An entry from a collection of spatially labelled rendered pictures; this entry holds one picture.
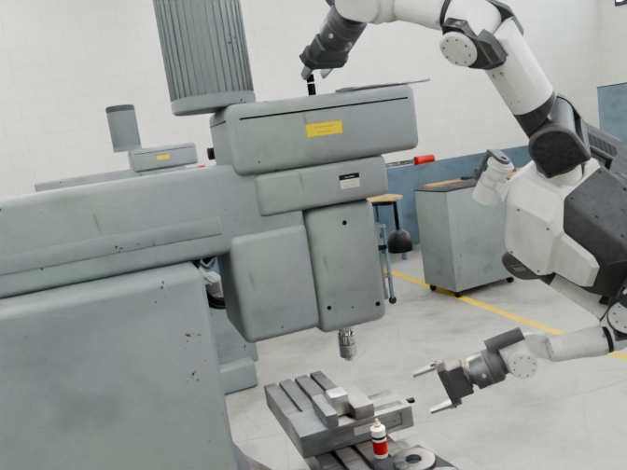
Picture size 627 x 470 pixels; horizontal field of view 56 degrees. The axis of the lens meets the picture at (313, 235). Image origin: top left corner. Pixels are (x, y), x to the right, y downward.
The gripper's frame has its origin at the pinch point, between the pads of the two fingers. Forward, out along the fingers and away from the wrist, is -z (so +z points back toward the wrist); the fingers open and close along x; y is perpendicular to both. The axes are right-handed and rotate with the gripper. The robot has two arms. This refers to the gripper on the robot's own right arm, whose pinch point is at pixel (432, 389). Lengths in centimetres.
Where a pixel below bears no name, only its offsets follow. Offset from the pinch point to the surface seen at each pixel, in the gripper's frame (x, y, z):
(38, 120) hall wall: 283, -521, -355
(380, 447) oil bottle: -11.6, -4.7, -20.5
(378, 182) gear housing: 54, 3, 10
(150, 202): 72, 27, -34
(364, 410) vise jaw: -4.4, -14.9, -22.5
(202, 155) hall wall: 169, -611, -217
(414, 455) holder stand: -0.9, 28.3, -6.1
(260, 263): 49, 18, -21
